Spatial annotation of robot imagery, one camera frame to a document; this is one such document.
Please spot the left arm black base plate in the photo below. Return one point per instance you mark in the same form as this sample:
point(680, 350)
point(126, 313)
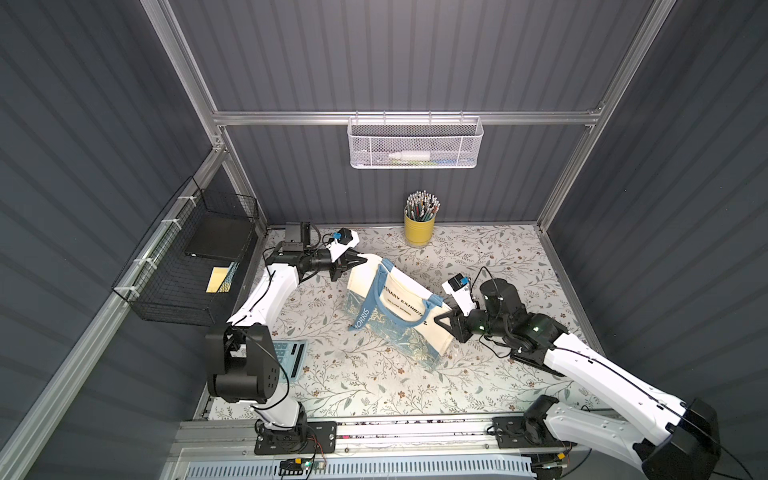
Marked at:
point(306, 438)

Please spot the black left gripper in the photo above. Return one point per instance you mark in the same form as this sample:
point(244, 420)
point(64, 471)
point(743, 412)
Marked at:
point(335, 264)

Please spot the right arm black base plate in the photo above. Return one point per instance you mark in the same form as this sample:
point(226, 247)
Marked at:
point(519, 432)

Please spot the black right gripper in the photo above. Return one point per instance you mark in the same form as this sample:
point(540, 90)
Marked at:
point(459, 324)

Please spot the white slotted cable duct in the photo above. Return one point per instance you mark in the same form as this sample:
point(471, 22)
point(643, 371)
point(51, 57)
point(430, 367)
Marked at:
point(486, 466)

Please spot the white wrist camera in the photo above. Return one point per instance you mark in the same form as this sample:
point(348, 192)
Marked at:
point(459, 288)
point(340, 242)

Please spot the white marker tube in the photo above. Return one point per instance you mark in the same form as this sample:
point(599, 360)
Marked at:
point(410, 156)

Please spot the cream and blue canvas tote bag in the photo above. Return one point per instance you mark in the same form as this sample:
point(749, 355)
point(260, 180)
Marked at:
point(391, 305)

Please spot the small green circuit board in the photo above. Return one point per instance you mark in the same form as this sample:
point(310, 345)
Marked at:
point(297, 465)

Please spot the black notebook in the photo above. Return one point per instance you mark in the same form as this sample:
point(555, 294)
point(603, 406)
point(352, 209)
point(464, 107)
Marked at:
point(219, 237)

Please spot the white wire mesh basket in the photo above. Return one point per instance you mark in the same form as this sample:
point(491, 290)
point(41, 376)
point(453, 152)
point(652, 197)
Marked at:
point(453, 140)

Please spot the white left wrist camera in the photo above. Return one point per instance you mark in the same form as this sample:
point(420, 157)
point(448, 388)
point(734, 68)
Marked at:
point(340, 242)

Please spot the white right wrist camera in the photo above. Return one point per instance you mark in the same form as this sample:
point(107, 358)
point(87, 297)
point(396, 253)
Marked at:
point(459, 288)

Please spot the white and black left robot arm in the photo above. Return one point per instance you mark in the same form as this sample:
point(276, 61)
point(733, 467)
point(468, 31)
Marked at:
point(241, 361)

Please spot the black wire wall basket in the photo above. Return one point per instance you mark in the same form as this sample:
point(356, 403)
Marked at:
point(162, 284)

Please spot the teal calculator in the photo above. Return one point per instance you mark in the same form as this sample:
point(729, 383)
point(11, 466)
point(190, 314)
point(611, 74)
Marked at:
point(292, 356)

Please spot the yellow sticky note pad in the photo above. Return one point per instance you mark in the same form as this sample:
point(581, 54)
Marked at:
point(221, 279)

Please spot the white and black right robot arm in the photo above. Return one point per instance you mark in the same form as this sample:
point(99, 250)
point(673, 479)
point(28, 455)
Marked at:
point(658, 433)

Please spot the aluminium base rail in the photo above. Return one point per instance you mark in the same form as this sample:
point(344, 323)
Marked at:
point(414, 435)

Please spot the yellow pencil cup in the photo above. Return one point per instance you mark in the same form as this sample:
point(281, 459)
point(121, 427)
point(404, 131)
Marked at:
point(418, 233)

